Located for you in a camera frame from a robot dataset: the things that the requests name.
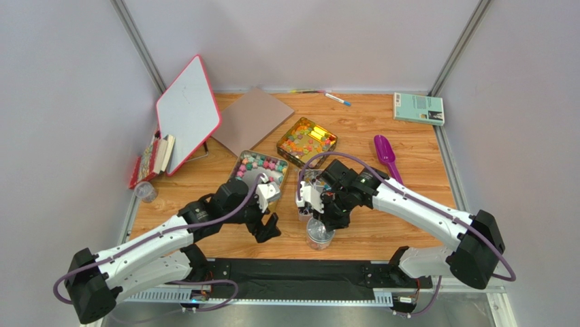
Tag gold tin of gummy candies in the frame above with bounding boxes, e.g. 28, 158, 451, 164
276, 117, 338, 168

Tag clear plastic jar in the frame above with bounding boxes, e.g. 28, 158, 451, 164
306, 230, 335, 251

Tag white board with red rim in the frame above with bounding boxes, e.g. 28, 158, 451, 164
156, 54, 222, 176

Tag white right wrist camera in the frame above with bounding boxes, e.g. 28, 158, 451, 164
295, 181, 324, 214

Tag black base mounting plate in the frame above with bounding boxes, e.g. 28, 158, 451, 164
202, 258, 433, 300

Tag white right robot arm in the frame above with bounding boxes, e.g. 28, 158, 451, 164
315, 159, 505, 290

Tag yellow pink pen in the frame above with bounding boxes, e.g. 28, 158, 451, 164
288, 89, 332, 94

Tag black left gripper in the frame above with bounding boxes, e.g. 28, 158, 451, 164
223, 184, 282, 243

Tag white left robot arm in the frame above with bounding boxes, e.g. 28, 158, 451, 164
53, 173, 281, 324

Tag small clear cup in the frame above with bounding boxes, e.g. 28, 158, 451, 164
133, 181, 158, 203

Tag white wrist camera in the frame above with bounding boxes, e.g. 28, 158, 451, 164
255, 174, 281, 213
295, 181, 324, 214

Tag pink tin of lollipops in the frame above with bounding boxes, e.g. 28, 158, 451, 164
298, 170, 331, 222

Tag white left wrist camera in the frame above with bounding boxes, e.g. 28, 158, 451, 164
255, 174, 281, 213

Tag teal book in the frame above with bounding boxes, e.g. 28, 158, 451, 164
393, 93, 445, 126

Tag purple plastic scoop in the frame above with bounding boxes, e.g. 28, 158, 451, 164
373, 135, 404, 185

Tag stack of books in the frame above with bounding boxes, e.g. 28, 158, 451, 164
129, 134, 175, 189

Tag gold tin of star candies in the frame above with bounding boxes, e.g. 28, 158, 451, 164
228, 150, 289, 191

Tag white blue marker pen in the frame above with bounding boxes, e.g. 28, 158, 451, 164
324, 93, 351, 107

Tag silver jar lid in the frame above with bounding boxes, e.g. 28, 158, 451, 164
306, 218, 336, 244

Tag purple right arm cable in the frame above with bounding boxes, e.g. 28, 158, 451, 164
296, 151, 517, 317

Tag brown cardboard sheet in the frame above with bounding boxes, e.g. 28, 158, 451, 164
212, 88, 295, 155

